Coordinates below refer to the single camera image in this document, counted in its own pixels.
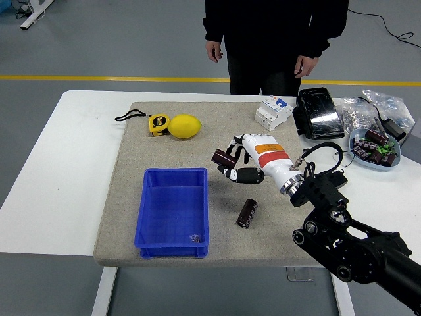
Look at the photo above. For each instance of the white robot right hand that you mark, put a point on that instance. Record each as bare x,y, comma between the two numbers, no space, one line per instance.
271,161

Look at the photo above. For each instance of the person's left hand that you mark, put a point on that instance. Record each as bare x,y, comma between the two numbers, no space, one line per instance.
306,66

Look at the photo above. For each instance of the person's right hand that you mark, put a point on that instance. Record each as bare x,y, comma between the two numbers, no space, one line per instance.
213,51

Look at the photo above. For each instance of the short dark brown battery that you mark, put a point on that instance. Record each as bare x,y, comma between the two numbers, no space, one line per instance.
222,157

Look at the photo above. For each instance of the long dark brown battery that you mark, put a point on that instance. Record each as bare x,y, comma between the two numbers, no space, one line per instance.
247,213

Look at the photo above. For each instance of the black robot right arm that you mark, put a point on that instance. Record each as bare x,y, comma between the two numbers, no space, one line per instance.
319,194

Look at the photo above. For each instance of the blue plastic box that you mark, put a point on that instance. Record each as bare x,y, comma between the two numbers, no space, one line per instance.
171,210

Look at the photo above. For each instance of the person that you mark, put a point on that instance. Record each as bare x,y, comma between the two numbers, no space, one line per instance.
273,33

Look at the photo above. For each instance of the white circuit breaker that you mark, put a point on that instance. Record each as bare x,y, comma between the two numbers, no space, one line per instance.
271,113

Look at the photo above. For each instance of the black wrapped case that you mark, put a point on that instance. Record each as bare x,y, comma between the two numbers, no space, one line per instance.
320,112

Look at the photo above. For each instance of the clear bag of washers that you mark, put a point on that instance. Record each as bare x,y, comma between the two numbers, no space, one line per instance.
353,116

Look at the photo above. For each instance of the small black adapter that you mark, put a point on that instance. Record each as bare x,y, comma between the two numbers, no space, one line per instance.
342,179

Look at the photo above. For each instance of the grey-brown mat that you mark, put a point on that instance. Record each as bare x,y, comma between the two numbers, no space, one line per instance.
197,151

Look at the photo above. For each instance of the yellow lemon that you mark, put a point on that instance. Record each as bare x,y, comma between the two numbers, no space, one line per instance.
184,126

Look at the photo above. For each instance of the light blue bowl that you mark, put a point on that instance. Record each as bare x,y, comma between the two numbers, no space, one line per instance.
356,135

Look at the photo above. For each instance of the yellow tape measure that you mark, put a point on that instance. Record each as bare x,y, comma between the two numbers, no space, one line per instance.
158,124

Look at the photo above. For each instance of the clear bag of blue parts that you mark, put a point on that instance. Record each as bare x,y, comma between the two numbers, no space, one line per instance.
391,105

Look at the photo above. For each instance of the small sticker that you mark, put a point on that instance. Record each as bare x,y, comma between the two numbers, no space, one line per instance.
195,237

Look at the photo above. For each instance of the black power adapter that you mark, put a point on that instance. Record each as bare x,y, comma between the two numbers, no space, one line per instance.
394,128

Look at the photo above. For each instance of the green plastic connector pile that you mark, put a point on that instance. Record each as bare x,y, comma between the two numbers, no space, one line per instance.
386,148

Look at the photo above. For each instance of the white metal frame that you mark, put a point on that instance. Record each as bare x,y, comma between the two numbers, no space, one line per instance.
33,16

